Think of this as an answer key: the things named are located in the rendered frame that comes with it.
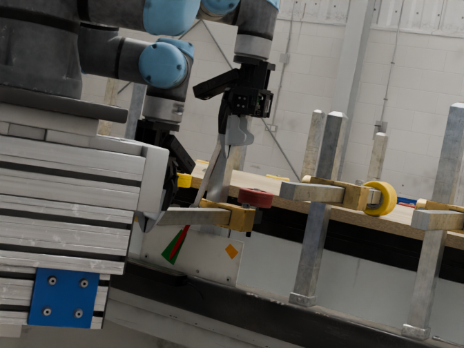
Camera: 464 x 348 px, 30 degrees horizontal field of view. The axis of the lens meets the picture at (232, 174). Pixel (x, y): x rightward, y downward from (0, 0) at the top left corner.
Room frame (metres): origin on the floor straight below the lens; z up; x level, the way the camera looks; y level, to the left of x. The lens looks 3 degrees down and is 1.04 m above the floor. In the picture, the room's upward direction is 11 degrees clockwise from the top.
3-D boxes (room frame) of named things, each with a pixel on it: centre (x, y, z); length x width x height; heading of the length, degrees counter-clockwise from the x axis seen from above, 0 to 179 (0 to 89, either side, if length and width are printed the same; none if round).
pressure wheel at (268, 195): (2.01, -0.06, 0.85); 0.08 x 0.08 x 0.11
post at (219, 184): (1.94, 0.02, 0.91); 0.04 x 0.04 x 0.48; 61
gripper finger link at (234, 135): (1.79, 0.01, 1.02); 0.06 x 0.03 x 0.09; 62
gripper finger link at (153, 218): (1.61, 0.14, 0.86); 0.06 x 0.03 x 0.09; 152
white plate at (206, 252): (1.93, 0.06, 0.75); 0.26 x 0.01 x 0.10; 61
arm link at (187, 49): (1.62, 0.15, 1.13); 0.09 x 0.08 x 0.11; 178
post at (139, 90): (2.06, 0.24, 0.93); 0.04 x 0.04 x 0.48; 61
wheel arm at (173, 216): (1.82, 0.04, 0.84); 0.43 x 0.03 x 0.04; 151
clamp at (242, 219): (1.93, 0.00, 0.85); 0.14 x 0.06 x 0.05; 61
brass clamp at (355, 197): (1.81, -0.22, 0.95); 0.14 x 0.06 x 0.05; 61
